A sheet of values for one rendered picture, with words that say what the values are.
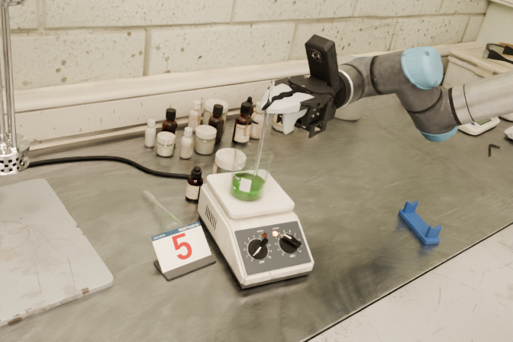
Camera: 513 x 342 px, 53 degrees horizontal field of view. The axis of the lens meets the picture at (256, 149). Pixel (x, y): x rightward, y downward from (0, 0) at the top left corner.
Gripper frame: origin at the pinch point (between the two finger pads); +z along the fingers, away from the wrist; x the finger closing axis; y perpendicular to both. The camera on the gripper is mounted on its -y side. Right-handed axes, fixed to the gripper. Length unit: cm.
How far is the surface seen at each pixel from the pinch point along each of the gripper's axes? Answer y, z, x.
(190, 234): 22.8, 9.4, 4.4
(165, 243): 22.7, 13.9, 5.4
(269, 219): 19.1, 0.2, -4.3
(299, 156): 26.0, -33.4, 10.5
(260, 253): 21.3, 5.8, -7.2
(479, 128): 25, -90, -15
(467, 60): 13, -115, 1
